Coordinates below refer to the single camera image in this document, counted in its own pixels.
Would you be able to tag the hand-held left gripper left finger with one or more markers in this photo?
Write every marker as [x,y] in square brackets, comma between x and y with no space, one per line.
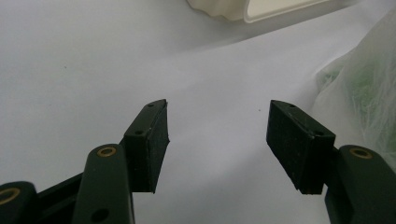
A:
[146,146]

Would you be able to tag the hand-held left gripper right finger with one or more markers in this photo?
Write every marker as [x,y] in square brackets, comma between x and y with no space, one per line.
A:
[295,146]

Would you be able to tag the clear plastic bag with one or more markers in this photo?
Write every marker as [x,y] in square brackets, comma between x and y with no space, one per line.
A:
[362,96]

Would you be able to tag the white plastic container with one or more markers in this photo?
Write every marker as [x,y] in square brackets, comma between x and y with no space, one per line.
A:
[246,7]

